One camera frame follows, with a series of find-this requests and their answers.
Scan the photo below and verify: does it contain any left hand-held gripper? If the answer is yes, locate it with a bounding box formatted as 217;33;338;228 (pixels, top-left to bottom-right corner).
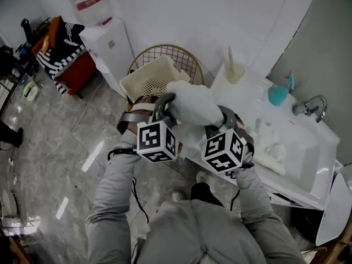
117;92;179;164

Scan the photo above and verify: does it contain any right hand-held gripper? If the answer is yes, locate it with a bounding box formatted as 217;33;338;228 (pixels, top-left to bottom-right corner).
199;106;255;175

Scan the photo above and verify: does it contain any cream plastic laundry basket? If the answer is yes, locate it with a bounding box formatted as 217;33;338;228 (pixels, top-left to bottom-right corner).
119;55;191;105

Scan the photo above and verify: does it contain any person's left forearm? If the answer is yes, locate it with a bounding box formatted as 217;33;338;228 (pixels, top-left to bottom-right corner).
85;132;138;264

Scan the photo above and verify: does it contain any person's right forearm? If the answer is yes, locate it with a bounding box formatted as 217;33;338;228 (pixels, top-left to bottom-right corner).
233;163;303;264

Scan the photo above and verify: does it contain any cardboard box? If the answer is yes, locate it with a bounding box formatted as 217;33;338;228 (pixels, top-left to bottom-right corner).
324;224;352;264

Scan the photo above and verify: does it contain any pale green cup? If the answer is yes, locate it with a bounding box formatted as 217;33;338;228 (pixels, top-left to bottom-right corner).
224;63;246;85

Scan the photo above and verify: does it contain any teal spray bottle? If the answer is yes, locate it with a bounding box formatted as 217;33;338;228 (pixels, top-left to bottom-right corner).
268;70;296;107

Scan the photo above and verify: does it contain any cream flat stick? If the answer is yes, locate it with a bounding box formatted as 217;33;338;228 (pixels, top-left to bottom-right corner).
227;45;237;71

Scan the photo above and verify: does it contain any person's black trouser leg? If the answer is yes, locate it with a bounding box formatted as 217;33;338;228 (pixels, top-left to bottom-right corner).
189;182;226;209

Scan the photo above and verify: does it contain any white water dispenser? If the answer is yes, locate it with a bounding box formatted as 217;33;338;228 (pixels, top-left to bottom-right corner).
81;18;136;92

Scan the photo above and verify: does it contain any chrome faucet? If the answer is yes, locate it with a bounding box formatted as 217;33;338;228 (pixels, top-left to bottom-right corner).
291;94;328;124

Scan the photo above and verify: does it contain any white washbasin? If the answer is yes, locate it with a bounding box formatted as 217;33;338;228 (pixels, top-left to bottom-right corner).
180;62;342;212

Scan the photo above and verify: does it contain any orange armchair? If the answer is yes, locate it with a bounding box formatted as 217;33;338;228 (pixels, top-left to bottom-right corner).
31;15;97;96

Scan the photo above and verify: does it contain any black white striped blanket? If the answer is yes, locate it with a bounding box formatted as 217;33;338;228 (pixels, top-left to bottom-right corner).
37;22;86;95

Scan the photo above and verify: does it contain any person's grey hoodie torso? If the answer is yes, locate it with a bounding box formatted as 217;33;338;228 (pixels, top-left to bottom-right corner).
136;199;267;264

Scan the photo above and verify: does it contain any white rounded side table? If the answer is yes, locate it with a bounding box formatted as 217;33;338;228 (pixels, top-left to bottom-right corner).
291;172;352;247

